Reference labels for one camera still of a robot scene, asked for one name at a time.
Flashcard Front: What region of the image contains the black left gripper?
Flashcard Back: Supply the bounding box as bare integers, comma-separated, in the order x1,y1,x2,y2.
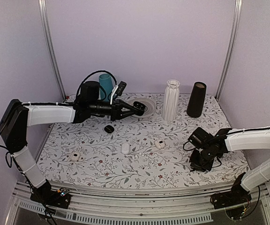
89,97,137,120

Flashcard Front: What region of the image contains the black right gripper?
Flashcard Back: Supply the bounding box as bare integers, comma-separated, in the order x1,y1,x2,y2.
189,147,215,172

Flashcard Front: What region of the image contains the black earbud case gold trim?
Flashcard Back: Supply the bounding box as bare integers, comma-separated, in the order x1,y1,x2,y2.
133,101,146,116

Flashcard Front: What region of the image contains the beige earbud charging case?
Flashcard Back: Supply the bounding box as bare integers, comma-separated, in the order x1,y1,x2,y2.
154,140,165,149

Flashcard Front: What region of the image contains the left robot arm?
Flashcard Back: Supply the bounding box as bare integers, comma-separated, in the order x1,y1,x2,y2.
0,81,146,203

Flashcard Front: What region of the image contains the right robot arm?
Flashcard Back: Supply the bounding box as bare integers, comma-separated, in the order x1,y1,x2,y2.
188,126,270,204

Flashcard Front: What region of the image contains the small black earbud case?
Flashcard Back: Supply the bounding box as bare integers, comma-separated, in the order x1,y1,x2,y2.
104,125,114,134

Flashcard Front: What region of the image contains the white open earbud case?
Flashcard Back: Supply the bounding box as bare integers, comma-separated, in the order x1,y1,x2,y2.
70,151,81,161

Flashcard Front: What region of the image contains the grey spiral plate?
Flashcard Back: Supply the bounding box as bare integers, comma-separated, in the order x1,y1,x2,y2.
128,98,156,119

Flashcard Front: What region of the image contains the teal cup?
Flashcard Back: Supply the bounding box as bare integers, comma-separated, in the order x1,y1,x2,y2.
99,74,113,102

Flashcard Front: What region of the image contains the white ribbed vase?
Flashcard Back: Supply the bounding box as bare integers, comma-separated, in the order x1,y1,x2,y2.
162,80,180,121

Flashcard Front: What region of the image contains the floral patterned table mat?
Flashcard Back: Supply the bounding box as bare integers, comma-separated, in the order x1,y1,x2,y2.
37,93,249,189

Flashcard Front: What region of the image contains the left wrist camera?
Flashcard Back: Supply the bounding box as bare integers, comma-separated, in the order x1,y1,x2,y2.
109,81,127,105

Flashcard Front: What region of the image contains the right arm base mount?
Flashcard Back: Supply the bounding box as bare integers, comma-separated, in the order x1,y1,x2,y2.
210,181,252,220

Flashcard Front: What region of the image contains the aluminium front rail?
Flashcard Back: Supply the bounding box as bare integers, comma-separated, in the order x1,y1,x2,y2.
6,180,270,225

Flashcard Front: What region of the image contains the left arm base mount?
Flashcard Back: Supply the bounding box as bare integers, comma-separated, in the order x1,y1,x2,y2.
30,181,72,209

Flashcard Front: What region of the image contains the right aluminium frame post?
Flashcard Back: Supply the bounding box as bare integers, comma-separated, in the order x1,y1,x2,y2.
215,0,243,102

